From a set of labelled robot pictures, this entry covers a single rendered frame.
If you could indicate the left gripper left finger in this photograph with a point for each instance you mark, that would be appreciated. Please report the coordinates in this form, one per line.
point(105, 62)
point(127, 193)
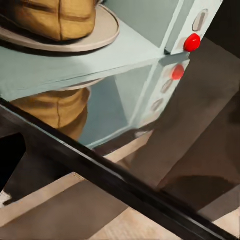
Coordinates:
point(12, 149)

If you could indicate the microwave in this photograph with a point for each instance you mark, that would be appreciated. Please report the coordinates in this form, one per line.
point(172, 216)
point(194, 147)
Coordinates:
point(136, 96)

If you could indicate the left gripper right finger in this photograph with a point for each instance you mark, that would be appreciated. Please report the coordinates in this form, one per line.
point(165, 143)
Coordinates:
point(232, 149)

